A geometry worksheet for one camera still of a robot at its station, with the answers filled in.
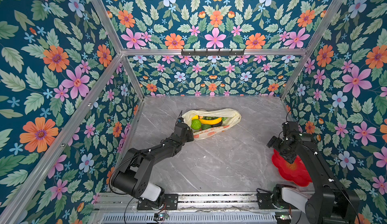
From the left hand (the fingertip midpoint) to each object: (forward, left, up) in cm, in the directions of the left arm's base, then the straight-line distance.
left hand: (193, 128), depth 91 cm
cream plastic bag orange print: (+7, -26, +1) cm, 27 cm away
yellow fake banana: (+7, -12, -3) cm, 14 cm away
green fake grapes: (+10, -11, -4) cm, 16 cm away
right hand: (-17, -45, +1) cm, 48 cm away
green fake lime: (+6, -1, -4) cm, 7 cm away
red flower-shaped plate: (-28, -55, -6) cm, 62 cm away
